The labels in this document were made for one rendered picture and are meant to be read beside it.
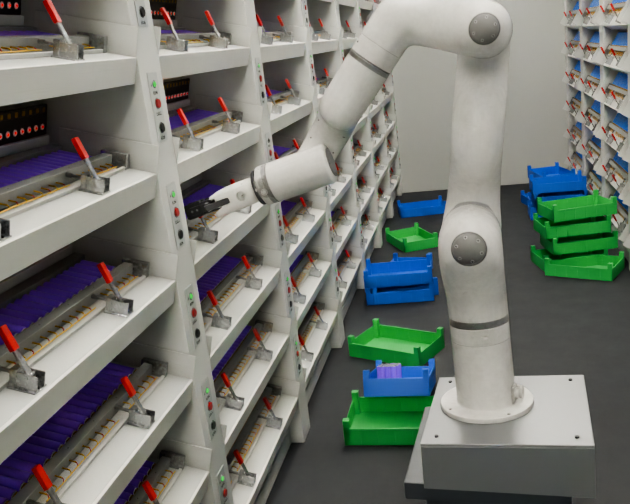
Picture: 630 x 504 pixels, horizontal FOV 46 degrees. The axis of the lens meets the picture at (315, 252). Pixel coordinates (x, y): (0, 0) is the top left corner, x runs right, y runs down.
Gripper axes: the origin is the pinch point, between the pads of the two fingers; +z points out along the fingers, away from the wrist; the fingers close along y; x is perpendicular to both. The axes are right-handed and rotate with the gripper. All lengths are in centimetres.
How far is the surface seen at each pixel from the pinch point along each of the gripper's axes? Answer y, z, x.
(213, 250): -3.8, -1.7, -9.0
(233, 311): 9.1, 5.2, -26.6
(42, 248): -63, -5, 8
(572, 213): 197, -84, -79
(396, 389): 56, -13, -77
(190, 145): -1.0, -4.8, 13.1
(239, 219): 19.7, -0.8, -7.8
